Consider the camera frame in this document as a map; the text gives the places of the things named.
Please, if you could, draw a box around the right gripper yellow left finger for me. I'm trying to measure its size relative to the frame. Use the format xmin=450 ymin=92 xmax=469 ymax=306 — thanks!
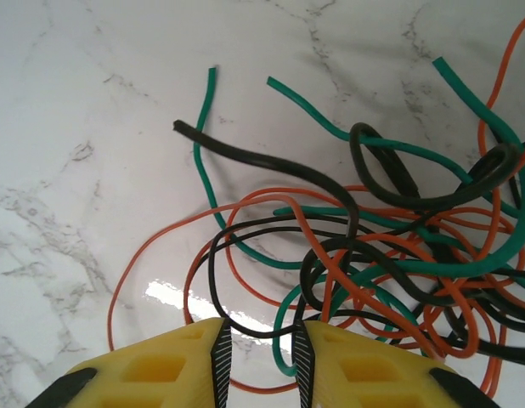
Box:
xmin=26 ymin=317 xmax=233 ymax=408

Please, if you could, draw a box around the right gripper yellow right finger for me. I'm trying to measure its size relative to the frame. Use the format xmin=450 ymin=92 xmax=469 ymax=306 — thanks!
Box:
xmin=290 ymin=319 xmax=501 ymax=408

